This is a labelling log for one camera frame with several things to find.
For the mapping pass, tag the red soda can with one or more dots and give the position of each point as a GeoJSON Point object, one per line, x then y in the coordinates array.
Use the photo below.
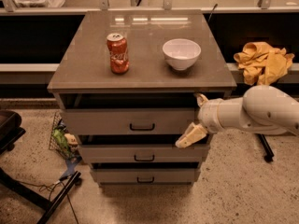
{"type": "Point", "coordinates": [118, 52]}

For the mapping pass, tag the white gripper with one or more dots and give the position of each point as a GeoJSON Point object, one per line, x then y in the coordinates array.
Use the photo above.
{"type": "Point", "coordinates": [207, 116]}

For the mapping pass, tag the grey drawer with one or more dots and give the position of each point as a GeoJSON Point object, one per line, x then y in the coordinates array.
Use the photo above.
{"type": "Point", "coordinates": [145, 176]}
{"type": "Point", "coordinates": [142, 153]}
{"type": "Point", "coordinates": [128, 121]}

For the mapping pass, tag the black chair base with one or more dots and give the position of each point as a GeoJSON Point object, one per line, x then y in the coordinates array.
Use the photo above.
{"type": "Point", "coordinates": [39, 169]}

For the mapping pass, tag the wire basket with items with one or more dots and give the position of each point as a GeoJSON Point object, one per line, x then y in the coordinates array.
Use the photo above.
{"type": "Point", "coordinates": [60, 139]}

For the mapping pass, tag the grey bottom drawer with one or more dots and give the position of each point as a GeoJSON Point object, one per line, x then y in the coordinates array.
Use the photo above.
{"type": "Point", "coordinates": [145, 176]}

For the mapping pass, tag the black stand leg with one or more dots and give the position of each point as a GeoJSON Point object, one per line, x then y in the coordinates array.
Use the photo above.
{"type": "Point", "coordinates": [269, 155]}

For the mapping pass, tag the white bowl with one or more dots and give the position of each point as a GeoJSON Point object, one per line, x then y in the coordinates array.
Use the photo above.
{"type": "Point", "coordinates": [181, 53]}

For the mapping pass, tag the grey top drawer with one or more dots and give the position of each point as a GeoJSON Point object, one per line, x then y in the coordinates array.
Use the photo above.
{"type": "Point", "coordinates": [128, 121]}

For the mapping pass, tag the grey drawer cabinet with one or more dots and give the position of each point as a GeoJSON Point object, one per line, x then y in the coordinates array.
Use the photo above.
{"type": "Point", "coordinates": [84, 79]}

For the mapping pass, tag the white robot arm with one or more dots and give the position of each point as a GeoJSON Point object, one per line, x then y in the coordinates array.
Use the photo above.
{"type": "Point", "coordinates": [262, 110]}

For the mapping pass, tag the blue tape strip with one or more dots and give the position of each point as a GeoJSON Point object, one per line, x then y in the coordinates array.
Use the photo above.
{"type": "Point", "coordinates": [70, 167]}

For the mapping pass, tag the yellow crumpled cloth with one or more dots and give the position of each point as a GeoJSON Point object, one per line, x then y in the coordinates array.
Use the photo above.
{"type": "Point", "coordinates": [263, 64]}

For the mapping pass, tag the grey middle drawer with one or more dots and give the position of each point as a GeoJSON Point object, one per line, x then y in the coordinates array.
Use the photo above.
{"type": "Point", "coordinates": [142, 153]}

